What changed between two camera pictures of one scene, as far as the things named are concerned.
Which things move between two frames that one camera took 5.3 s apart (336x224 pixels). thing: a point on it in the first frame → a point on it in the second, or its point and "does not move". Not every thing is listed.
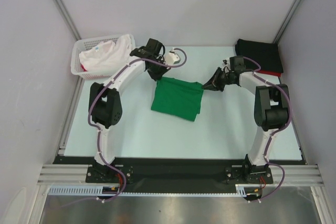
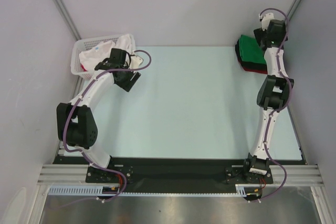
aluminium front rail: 75,174 does not move
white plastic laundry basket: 83,44 does not move
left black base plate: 104,173 does not move
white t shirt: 107,55 does not move
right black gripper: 214,84 → 259,34
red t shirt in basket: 84,68 does not move
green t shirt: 177,97 → 250,51
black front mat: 178,174 does not move
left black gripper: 157,76 → 127,84
